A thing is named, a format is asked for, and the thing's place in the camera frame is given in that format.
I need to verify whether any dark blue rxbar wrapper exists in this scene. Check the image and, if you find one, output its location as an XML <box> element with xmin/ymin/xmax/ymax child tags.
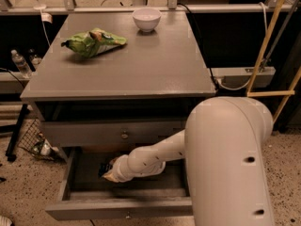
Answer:
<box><xmin>98</xmin><ymin>163</ymin><xmax>112</xmax><ymax>177</ymax></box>

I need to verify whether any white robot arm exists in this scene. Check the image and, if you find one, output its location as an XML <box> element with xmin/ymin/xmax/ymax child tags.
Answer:
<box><xmin>103</xmin><ymin>97</ymin><xmax>275</xmax><ymax>226</ymax></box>

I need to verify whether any open grey wooden drawer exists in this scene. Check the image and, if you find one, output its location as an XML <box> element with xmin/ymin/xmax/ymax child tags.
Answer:
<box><xmin>45</xmin><ymin>148</ymin><xmax>192</xmax><ymax>220</ymax></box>

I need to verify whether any closed grey upper drawer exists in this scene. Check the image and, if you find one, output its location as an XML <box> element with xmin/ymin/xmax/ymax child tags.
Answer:
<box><xmin>40</xmin><ymin>119</ymin><xmax>185</xmax><ymax>147</ymax></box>

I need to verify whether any grey wooden drawer cabinet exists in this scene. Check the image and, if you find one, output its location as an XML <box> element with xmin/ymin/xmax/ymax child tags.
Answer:
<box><xmin>22</xmin><ymin>11</ymin><xmax>215</xmax><ymax>153</ymax></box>

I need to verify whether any black stand leg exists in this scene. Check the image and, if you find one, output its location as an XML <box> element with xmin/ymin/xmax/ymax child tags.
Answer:
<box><xmin>6</xmin><ymin>105</ymin><xmax>27</xmax><ymax>162</ymax></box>

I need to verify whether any green chip bag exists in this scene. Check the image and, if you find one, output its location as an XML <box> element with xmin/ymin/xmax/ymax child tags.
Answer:
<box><xmin>61</xmin><ymin>28</ymin><xmax>127</xmax><ymax>58</ymax></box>

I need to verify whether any clear plastic water bottle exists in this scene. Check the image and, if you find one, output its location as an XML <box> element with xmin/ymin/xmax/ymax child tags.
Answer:
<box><xmin>11</xmin><ymin>50</ymin><xmax>32</xmax><ymax>79</ymax></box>

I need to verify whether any white ceramic bowl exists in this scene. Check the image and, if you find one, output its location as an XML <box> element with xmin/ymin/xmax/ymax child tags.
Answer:
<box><xmin>132</xmin><ymin>8</ymin><xmax>162</xmax><ymax>32</ymax></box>

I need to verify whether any metal railing bar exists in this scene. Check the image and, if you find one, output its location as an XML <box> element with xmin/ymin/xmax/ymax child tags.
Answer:
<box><xmin>0</xmin><ymin>0</ymin><xmax>295</xmax><ymax>17</ymax></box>

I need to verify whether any wire mesh basket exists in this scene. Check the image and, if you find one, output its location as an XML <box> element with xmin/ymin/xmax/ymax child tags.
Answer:
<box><xmin>18</xmin><ymin>120</ymin><xmax>61</xmax><ymax>161</ymax></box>

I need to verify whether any yellow wooden ladder frame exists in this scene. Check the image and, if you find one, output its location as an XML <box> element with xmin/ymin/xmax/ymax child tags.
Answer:
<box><xmin>246</xmin><ymin>0</ymin><xmax>301</xmax><ymax>122</ymax></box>

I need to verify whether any white cable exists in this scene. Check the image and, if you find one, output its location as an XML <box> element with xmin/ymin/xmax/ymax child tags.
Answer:
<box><xmin>215</xmin><ymin>2</ymin><xmax>269</xmax><ymax>92</ymax></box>

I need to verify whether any black power cable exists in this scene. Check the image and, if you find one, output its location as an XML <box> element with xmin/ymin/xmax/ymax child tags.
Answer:
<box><xmin>177</xmin><ymin>3</ymin><xmax>220</xmax><ymax>91</ymax></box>

